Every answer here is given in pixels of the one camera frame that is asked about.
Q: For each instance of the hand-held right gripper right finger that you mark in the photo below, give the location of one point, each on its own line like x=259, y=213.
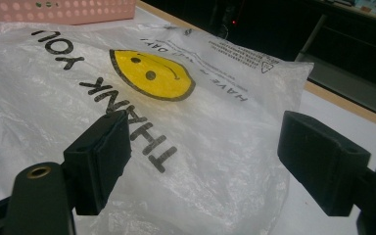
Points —
x=319, y=160

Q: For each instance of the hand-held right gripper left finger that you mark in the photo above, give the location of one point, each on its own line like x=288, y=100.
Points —
x=96, y=163

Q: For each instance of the white smiley plastic bag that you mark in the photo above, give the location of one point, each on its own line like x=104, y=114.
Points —
x=209, y=130

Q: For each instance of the dark metal shelf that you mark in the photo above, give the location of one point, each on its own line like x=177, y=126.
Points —
x=349, y=65

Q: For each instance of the pink perforated plastic basket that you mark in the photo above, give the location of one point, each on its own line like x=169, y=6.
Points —
x=58, y=9

